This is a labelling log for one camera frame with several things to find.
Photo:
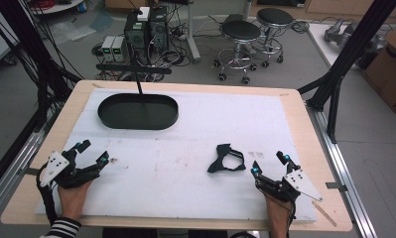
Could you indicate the black table clamp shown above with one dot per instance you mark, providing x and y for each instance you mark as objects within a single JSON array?
[
  {"x": 336, "y": 186},
  {"x": 30, "y": 171}
]

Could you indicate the aluminium rail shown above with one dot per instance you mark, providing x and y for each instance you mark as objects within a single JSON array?
[
  {"x": 344, "y": 172},
  {"x": 7, "y": 185}
]

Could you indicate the grey machine part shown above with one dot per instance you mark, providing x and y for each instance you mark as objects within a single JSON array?
[{"x": 342, "y": 33}]

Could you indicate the clear plastic sheet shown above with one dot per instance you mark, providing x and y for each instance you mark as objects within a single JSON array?
[{"x": 73, "y": 31}]

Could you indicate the black bow tie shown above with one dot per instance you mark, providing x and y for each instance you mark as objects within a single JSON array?
[{"x": 222, "y": 159}]

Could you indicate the black computer tower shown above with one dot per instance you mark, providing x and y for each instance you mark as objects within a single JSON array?
[
  {"x": 159, "y": 29},
  {"x": 136, "y": 36}
]

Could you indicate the black metal frame post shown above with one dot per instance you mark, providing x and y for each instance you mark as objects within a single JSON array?
[
  {"x": 23, "y": 43},
  {"x": 351, "y": 49}
]

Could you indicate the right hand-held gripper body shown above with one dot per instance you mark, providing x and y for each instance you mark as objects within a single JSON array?
[{"x": 301, "y": 183}]

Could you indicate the black stand with oval tray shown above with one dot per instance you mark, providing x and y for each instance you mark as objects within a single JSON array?
[{"x": 119, "y": 114}]

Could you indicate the white round table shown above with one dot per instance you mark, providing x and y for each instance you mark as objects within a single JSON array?
[{"x": 56, "y": 6}]

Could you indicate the grey desk leg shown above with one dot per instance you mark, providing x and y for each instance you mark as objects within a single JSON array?
[{"x": 193, "y": 36}]

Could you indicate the white box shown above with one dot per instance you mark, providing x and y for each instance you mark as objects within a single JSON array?
[{"x": 144, "y": 14}]

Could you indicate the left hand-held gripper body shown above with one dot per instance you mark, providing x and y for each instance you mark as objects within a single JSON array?
[{"x": 55, "y": 165}]

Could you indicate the black round stool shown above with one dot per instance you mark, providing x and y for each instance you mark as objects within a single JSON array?
[
  {"x": 275, "y": 16},
  {"x": 241, "y": 31}
]

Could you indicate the white foam mat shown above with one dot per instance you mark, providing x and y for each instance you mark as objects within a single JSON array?
[{"x": 185, "y": 139}]

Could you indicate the person's right hand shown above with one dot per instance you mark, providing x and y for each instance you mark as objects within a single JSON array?
[{"x": 279, "y": 214}]

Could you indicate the brown cardboard box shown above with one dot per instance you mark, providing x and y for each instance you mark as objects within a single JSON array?
[{"x": 390, "y": 69}]

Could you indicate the person's left hand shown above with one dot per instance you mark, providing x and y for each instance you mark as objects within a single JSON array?
[{"x": 72, "y": 201}]

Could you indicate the grey power supply unit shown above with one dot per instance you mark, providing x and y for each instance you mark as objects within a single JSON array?
[
  {"x": 107, "y": 48},
  {"x": 120, "y": 48}
]

